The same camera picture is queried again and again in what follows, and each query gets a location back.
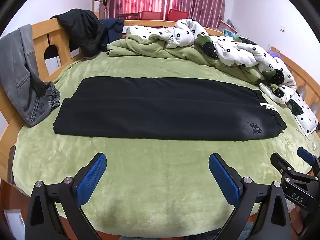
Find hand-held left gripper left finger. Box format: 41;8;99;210
25;152;108;240

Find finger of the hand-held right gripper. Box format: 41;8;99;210
297;147;320;174
271;152;300;180

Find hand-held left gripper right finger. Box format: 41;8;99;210
209;152;292;240

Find black pants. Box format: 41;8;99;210
52;77;287;142

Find floral print pillow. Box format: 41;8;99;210
287;92;320;137

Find green plush bed blanket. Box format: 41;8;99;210
10;52;320;233

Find white floral quilt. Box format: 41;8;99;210
106;19;298;104

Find grey jeans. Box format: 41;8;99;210
0;24;61;127

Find black jacket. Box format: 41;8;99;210
51;9;110;58

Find navy garment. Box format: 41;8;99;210
100;18;125;46

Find wooden chair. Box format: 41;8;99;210
117;12;141;21

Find red chair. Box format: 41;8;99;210
167;9;190;22
141;10;163;20

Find wooden coat rack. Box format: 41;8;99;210
92;0;108;18

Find white charger cable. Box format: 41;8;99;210
295;127;318;151

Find wooden bed frame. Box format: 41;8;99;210
0;17;320;240

